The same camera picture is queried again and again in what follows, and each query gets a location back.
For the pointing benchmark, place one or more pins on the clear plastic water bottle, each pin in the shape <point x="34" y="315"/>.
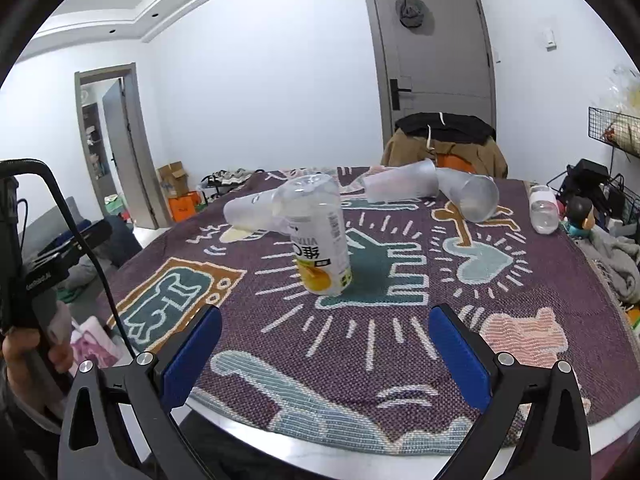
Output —
<point x="544" y="210"/>

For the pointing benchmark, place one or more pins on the cardboard box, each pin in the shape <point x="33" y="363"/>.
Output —
<point x="171" y="180"/>

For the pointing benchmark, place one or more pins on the yellow white drink can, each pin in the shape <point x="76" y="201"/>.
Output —
<point x="320" y="240"/>

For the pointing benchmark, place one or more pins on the grey cloth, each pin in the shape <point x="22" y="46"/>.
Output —
<point x="612" y="260"/>

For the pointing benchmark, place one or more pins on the person's left hand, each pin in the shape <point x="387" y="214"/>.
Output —
<point x="22" y="360"/>

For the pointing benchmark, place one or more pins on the blue cartoon figure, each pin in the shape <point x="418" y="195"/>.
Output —
<point x="581" y="215"/>

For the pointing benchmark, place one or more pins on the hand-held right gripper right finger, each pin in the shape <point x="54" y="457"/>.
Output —
<point x="460" y="355"/>

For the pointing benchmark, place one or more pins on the dark grey sofa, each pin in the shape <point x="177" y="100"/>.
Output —
<point x="125" y="245"/>

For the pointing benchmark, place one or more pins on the clear plastic bag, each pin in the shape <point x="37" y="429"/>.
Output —
<point x="625" y="85"/>

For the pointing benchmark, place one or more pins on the purple printed blanket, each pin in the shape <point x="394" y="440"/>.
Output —
<point x="400" y="360"/>

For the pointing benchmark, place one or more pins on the pink printed package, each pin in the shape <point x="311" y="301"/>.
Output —
<point x="97" y="347"/>

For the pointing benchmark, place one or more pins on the pair of sneakers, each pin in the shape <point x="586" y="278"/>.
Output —
<point x="227" y="178"/>

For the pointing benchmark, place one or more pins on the grey cap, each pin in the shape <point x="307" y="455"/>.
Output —
<point x="411" y="12"/>

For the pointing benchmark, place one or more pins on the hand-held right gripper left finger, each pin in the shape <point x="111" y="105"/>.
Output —
<point x="192" y="355"/>

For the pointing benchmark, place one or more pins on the black jacket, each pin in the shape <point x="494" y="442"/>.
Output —
<point x="450" y="127"/>

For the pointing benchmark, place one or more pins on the white wall switch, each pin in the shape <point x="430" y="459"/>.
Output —
<point x="550" y="38"/>

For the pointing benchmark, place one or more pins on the grey open door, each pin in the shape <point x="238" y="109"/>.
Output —
<point x="132" y="160"/>

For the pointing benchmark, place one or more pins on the orange chair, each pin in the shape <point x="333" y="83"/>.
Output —
<point x="452" y="161"/>

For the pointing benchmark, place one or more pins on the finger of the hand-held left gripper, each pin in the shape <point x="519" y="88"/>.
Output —
<point x="90" y="237"/>

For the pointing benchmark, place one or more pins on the orange paper bag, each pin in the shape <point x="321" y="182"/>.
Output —
<point x="182" y="207"/>

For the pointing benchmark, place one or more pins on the brown jacket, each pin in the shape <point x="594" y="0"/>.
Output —
<point x="487" y="157"/>

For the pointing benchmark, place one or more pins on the clear plastic cup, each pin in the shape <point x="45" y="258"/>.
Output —
<point x="472" y="195"/>
<point x="400" y="182"/>
<point x="245" y="215"/>

